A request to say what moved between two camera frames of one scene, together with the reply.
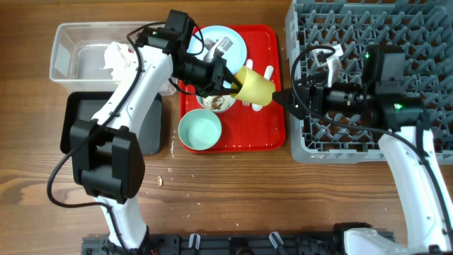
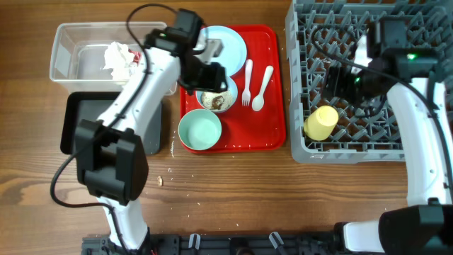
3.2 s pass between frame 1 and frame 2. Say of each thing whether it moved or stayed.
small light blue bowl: stayed
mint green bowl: stayed
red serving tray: stayed
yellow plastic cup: moved
